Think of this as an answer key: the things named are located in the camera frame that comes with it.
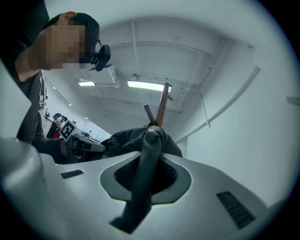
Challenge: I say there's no black head-mounted camera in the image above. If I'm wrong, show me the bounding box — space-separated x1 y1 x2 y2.
90 44 112 72

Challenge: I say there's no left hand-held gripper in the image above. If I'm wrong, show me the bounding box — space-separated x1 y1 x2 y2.
59 119 107 164

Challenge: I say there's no wooden coat stand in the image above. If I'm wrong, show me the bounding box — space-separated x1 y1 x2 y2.
143 82 174 128

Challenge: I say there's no dark grey backpack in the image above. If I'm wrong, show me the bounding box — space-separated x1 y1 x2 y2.
100 125 184 235

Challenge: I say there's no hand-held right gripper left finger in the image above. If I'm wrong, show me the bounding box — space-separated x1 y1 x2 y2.
39 151 143 240

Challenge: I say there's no white ceiling unit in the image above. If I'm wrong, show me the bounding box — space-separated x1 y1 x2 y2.
89 65 120 90

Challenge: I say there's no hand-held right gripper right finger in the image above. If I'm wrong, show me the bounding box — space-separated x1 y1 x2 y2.
140 152 270 240

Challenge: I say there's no white wall conduit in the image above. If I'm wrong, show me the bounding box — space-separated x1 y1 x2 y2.
175 65 261 144

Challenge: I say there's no person's left forearm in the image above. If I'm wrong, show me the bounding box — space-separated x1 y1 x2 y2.
31 136 69 165

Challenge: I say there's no person's dark top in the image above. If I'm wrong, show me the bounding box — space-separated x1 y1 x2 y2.
0 0 51 165

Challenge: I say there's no person's head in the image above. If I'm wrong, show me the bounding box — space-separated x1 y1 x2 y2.
15 11 101 83

